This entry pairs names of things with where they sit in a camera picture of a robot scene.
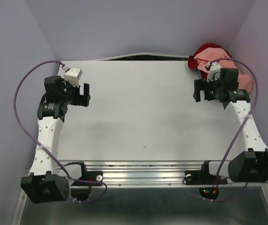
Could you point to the aluminium rail frame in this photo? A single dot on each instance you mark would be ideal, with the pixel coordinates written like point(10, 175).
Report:
point(151, 193)

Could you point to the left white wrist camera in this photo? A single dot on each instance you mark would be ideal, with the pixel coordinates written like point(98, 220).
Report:
point(73, 76)

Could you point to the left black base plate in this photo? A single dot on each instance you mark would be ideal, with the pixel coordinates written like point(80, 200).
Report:
point(94, 176)

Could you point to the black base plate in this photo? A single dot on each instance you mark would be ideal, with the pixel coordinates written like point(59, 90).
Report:
point(198, 177)
point(94, 176)

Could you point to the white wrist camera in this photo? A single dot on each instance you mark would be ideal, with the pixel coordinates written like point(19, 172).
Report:
point(73, 76)
point(214, 70)

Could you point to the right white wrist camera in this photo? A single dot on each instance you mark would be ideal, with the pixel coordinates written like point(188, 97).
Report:
point(214, 70)

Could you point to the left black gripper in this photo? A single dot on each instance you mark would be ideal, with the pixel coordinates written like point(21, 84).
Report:
point(82, 100)

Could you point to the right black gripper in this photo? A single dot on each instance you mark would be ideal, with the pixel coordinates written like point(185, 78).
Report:
point(199, 85)

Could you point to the red skirt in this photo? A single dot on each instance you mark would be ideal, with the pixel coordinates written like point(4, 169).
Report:
point(192, 62)

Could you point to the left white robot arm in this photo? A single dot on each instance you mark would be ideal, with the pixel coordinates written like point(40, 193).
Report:
point(44, 184)

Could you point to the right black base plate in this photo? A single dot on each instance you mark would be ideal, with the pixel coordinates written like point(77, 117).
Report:
point(198, 177)

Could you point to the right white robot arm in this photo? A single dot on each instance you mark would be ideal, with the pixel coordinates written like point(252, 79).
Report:
point(251, 164)

